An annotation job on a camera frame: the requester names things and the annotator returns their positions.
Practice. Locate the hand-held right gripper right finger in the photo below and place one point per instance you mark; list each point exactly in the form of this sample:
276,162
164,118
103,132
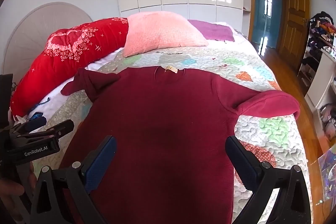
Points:
241,161

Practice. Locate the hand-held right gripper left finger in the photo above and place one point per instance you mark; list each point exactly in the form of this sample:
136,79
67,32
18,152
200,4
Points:
101,161

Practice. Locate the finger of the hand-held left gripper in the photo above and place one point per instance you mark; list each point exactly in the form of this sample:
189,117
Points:
34,124
63,128

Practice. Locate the dark red sweater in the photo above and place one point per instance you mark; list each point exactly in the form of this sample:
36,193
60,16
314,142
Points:
162,121

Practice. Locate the pile of colourful clothes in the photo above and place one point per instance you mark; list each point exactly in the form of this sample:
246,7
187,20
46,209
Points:
324,27

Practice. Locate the person's left hand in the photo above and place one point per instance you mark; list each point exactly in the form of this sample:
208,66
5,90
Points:
11,191

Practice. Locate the small blue object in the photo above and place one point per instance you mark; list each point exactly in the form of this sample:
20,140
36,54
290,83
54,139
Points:
35,116

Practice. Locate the patchwork quilted bedspread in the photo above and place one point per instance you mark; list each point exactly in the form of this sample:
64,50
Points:
262,132

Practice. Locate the red floral quilt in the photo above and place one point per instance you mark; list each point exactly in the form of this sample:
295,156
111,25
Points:
60,61

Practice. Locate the shiny plastic bag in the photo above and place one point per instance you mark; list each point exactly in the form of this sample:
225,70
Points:
328,174

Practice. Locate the pink clutter pile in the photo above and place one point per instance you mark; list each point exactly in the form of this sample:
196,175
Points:
328,120

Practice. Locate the round beige headboard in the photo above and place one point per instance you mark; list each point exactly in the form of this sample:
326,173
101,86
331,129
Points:
31,27

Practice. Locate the white cabinet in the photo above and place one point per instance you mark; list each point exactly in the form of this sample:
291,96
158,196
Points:
321,79

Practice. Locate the open shelf rack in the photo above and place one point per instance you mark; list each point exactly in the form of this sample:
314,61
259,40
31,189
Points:
307,66

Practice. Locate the purple cloth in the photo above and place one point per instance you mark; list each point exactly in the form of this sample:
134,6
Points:
212,29

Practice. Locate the pink pillow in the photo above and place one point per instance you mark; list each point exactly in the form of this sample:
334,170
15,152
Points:
162,32

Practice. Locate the teal glass door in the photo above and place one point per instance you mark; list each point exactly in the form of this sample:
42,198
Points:
265,11

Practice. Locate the wooden door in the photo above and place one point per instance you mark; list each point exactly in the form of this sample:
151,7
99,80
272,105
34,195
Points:
294,16

